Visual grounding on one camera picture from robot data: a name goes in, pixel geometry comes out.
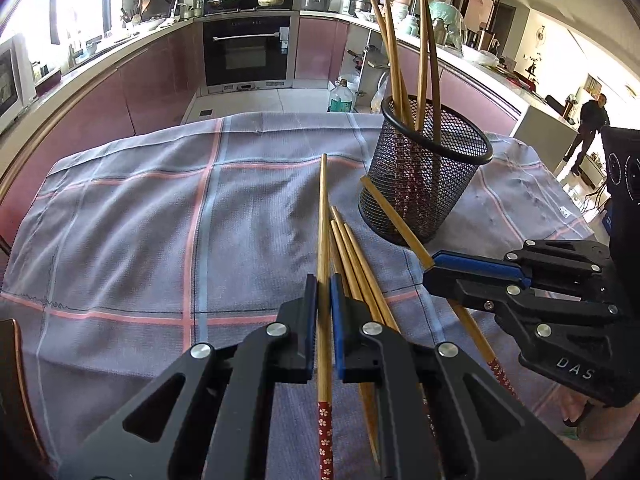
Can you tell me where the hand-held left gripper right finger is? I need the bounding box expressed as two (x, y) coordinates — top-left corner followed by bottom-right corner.
(330, 273), (587, 480)

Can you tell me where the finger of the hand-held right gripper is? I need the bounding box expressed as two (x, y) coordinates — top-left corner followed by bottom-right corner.
(432, 240), (615, 290)
(422, 266), (630, 357)

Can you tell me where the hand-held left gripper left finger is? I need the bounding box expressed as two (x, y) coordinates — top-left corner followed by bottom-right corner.
(56, 273), (319, 480)

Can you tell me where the red-handled wooden chopstick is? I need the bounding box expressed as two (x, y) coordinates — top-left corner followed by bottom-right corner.
(329, 242), (381, 465)
(330, 204), (393, 328)
(359, 175), (521, 402)
(328, 219), (373, 326)
(343, 222), (403, 333)
(415, 0), (430, 133)
(316, 153), (335, 480)
(365, 0), (417, 131)
(381, 0), (407, 121)

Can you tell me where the black mesh holder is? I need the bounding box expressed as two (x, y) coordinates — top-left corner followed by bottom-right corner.
(358, 94), (494, 247)

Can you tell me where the person's right hand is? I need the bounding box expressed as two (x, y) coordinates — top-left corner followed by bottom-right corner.
(547, 386), (622, 442)

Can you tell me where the grey plaid cloth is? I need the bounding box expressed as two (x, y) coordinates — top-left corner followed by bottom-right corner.
(0, 110), (596, 480)

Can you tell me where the white kitchen countertop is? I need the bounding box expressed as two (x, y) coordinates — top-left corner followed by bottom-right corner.
(0, 7), (581, 171)

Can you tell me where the white plastic bag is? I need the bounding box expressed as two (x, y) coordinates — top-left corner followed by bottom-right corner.
(369, 74), (392, 114)

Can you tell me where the white bowl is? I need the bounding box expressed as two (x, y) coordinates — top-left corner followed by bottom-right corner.
(459, 43), (499, 67)

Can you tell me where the cooking oil bottle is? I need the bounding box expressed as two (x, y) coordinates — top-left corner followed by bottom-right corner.
(327, 78), (357, 114)

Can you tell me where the mint green appliance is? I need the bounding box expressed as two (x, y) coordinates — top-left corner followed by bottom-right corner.
(428, 0), (467, 47)

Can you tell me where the beige picture board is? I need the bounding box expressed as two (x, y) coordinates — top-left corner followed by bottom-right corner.
(464, 0), (497, 32)

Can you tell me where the pink base cabinet run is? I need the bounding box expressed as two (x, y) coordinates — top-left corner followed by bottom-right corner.
(0, 19), (206, 261)
(294, 12), (522, 137)

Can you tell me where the black built-in oven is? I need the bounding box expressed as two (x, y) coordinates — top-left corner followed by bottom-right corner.
(201, 13), (294, 89)

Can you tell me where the dark copper-edged panel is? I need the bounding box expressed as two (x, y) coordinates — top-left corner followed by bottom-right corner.
(0, 317), (50, 467)

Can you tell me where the dark red bowl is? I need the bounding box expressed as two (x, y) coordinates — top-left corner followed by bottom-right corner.
(34, 70), (64, 95)

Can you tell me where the white microwave oven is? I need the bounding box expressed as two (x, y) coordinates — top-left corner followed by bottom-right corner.
(0, 34), (39, 135)

